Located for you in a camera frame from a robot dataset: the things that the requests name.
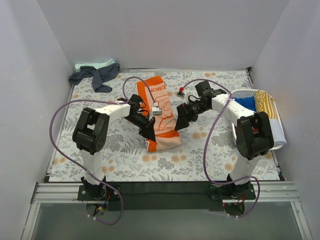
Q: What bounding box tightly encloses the white plastic basket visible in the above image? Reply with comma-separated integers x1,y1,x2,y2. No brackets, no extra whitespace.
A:
226,89,284,157

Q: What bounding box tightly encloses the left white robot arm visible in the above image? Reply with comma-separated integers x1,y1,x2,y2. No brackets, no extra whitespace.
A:
72,94,156,200

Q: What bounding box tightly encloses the yellow patterned rolled towel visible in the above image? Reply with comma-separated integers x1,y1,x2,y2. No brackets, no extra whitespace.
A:
254,90,279,120

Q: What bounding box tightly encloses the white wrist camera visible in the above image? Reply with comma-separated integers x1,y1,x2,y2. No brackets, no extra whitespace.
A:
176,87,185,98
150,101,162,116

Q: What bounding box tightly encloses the mint green towel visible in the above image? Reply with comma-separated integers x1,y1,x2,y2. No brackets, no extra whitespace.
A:
74,58,115,72

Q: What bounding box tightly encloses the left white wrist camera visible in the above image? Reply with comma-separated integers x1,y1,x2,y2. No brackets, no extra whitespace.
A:
150,101,162,116

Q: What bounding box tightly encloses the purple cable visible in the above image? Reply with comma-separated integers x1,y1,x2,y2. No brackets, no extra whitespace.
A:
49,76,158,226
178,79,261,219

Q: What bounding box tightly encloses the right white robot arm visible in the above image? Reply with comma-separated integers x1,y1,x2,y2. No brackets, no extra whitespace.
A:
175,79,274,199

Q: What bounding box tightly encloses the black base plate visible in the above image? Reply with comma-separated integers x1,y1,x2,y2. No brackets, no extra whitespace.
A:
77,181,256,214

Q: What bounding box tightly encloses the aluminium frame rail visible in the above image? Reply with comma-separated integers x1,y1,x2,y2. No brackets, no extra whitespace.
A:
31,181,300,203

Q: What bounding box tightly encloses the orange peach printed towel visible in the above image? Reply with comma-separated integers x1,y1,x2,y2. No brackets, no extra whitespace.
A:
136,75,181,153

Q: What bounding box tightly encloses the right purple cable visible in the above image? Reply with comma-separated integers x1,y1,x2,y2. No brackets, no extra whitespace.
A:
178,79,261,219

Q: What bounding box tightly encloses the floral table mat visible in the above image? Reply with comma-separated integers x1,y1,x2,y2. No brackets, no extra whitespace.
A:
48,70,280,183

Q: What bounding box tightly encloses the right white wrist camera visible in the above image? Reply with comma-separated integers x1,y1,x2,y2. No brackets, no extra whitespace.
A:
176,87,185,98

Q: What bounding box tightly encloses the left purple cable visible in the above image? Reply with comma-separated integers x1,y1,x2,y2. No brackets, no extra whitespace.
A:
49,76,158,226

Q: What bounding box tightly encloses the light blue rolled towel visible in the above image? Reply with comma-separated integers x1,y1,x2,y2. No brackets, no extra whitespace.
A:
269,119,287,147

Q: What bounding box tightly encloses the dark grey towel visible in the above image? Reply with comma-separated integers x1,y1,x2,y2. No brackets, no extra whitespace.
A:
68,63,120,93

